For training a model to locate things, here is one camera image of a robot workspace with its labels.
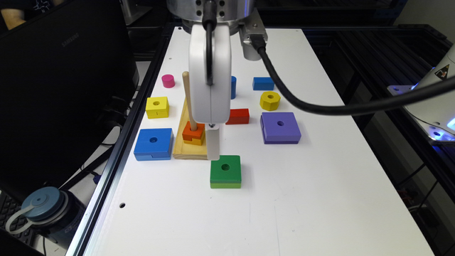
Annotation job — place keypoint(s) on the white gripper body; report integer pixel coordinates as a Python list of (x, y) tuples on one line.
[(210, 74)]

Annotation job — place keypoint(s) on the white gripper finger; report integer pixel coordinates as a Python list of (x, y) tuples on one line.
[(212, 137)]

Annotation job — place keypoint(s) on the green square block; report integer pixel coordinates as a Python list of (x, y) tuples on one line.
[(226, 172)]

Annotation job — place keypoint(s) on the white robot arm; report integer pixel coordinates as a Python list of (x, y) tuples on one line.
[(211, 24)]

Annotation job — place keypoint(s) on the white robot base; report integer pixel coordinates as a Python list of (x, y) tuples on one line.
[(435, 116)]

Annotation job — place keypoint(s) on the yellow block under orange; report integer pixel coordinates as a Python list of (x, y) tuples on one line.
[(194, 141)]

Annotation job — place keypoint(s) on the orange square block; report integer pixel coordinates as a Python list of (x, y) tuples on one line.
[(189, 135)]

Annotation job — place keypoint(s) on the red rectangular block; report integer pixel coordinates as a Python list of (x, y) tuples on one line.
[(239, 116)]

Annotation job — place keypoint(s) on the blue cylinder block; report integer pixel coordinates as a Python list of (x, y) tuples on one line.
[(233, 84)]

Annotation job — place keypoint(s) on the pink cylinder block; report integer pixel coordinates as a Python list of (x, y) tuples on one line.
[(168, 81)]

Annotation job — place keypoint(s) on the small blue rectangular block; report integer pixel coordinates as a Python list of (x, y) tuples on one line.
[(263, 83)]

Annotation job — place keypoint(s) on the yellow square block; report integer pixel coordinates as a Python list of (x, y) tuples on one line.
[(157, 107)]

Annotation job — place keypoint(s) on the yellow hexagon block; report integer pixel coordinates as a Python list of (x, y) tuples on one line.
[(269, 101)]

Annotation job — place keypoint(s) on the large blue square block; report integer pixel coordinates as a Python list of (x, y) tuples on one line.
[(154, 144)]

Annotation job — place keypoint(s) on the purple square block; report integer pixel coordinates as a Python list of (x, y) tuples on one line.
[(279, 128)]

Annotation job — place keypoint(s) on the front wooden peg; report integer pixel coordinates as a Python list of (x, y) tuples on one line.
[(186, 84)]

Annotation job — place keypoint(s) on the wooden peg base board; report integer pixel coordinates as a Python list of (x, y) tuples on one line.
[(187, 151)]

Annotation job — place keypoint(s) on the black Samsung monitor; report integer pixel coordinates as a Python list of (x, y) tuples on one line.
[(67, 78)]

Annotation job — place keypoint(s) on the blue water bottle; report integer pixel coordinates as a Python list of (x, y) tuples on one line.
[(53, 213)]

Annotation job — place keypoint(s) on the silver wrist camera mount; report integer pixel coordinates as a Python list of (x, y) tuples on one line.
[(252, 31)]

